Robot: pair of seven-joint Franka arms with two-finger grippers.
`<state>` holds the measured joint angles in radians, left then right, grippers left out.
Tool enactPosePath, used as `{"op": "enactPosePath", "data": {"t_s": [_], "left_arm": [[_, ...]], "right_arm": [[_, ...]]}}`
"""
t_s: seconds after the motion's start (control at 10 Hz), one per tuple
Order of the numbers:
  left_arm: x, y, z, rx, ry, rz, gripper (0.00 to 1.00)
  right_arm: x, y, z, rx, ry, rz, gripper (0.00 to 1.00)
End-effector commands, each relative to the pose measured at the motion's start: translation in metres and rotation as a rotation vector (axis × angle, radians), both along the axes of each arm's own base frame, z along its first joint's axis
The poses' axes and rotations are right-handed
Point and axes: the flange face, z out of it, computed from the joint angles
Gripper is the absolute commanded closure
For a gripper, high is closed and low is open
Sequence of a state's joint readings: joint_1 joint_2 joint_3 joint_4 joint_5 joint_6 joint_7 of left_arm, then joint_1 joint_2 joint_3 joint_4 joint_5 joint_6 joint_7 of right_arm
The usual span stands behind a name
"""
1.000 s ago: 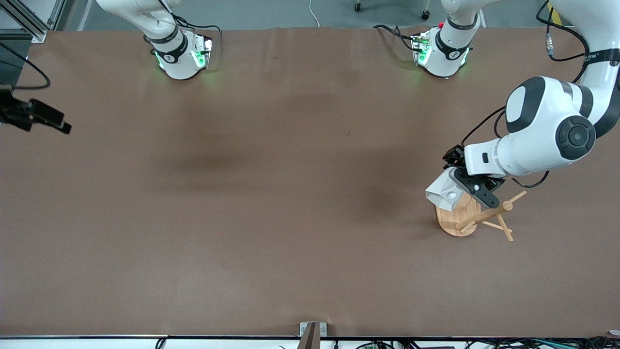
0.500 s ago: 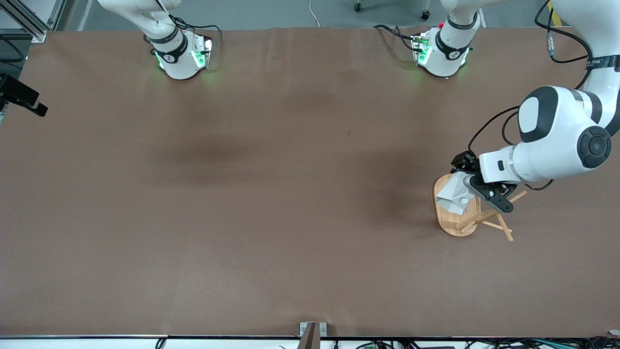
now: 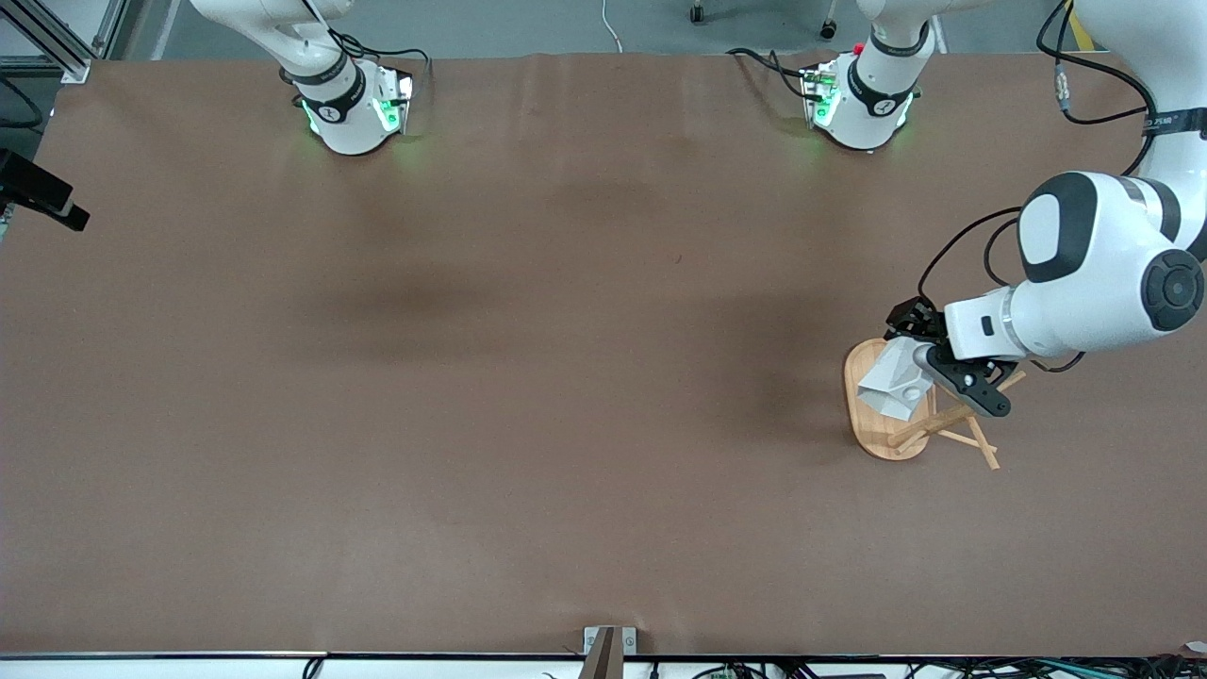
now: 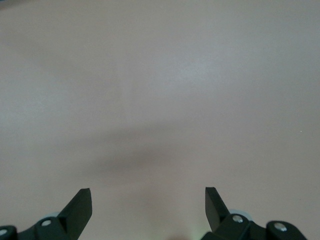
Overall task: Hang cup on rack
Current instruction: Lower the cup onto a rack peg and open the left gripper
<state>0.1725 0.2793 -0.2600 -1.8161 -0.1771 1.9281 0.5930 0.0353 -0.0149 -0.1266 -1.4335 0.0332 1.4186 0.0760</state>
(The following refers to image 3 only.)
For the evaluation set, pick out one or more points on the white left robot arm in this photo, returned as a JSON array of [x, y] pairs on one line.
[[1084, 273]]

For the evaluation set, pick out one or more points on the brown table cover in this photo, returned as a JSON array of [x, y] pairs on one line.
[[603, 471]]

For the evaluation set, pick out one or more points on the wooden cup rack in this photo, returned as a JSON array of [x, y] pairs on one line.
[[877, 438]]

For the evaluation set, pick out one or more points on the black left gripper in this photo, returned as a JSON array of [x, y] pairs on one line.
[[913, 319]]

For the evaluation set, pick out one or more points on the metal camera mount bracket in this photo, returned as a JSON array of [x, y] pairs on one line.
[[608, 651]]

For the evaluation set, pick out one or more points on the white faceted cup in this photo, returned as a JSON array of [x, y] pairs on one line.
[[891, 387]]

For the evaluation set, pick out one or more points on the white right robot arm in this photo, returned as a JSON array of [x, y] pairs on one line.
[[349, 123]]

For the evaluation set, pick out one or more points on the aluminium frame post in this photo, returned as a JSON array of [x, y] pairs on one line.
[[57, 42]]

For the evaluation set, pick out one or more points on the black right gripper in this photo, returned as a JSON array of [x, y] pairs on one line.
[[32, 182]]

